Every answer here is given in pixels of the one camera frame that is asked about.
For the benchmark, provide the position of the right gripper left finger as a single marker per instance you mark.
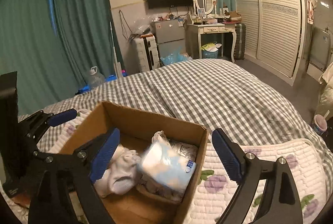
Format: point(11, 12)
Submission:
point(49, 176)

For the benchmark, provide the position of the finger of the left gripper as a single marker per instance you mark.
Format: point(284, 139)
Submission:
point(35, 126)

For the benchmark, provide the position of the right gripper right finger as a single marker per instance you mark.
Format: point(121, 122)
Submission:
point(280, 201)

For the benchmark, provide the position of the light blue sock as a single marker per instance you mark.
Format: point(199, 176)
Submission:
point(121, 174)

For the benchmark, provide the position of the blue wet wipes pack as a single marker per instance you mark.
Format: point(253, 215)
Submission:
point(166, 166)

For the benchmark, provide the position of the floral tissue pack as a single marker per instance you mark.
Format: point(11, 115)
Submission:
point(187, 150)

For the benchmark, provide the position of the white floral quilted mat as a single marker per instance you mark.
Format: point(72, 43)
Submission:
point(215, 186)

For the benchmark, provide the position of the brown cardboard box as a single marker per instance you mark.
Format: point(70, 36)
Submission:
point(136, 131)

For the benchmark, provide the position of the clear water jug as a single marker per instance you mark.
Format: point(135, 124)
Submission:
point(95, 78)

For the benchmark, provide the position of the plastic drink cup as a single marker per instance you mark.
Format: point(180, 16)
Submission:
point(319, 124)

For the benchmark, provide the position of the teal curtain left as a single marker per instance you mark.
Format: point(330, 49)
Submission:
point(52, 44)

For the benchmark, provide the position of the grey checked bed cover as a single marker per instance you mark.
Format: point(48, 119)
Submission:
point(214, 93)

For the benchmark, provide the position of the white suitcase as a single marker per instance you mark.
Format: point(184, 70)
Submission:
point(146, 51)

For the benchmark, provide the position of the blue plastic bag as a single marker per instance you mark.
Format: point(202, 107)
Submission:
point(175, 57)

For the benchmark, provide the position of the dark suitcase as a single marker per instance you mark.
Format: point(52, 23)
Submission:
point(239, 49)

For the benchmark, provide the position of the grey mini fridge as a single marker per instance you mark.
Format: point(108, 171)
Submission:
point(170, 36)

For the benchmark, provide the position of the white dressing table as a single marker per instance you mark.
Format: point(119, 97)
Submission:
point(198, 35)

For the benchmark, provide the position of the white sliding wardrobe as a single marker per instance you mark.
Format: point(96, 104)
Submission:
point(275, 34)

